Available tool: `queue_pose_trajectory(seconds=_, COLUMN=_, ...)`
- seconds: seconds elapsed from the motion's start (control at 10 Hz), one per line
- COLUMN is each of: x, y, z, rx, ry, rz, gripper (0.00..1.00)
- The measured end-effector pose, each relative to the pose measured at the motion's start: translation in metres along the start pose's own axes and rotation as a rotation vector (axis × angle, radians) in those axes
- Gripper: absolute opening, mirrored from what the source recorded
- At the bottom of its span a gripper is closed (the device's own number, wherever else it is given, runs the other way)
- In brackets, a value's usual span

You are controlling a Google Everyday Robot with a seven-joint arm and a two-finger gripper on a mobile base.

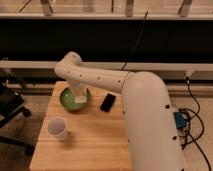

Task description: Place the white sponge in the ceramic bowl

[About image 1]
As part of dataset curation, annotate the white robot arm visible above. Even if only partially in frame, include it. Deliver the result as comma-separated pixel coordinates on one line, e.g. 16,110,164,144
54,52,187,171

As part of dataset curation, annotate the black cable on floor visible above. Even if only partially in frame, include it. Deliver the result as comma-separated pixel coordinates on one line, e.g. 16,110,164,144
178,77,213,171

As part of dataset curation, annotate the white sponge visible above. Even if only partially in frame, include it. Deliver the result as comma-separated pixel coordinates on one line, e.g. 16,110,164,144
75,96,86,103

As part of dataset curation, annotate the white window rail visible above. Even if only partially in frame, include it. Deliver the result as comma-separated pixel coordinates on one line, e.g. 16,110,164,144
0,59,213,81

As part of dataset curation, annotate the green ceramic bowl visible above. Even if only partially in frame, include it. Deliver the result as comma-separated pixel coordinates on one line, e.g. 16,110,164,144
59,88,91,111

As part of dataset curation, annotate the black rectangular block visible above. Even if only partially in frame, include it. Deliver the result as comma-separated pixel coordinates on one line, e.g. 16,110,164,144
100,94,116,112

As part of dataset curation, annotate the blue connector box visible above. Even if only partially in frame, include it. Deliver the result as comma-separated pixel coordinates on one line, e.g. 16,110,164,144
174,112,186,129

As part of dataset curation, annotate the thin black hanging cable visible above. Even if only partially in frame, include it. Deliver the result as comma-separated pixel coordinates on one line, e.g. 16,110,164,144
120,10,150,72

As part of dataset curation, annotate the black office chair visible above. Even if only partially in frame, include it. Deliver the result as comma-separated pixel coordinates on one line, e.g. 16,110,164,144
0,68,36,155

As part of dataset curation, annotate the translucent plastic cup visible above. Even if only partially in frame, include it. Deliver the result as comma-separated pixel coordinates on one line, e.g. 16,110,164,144
46,117,68,141

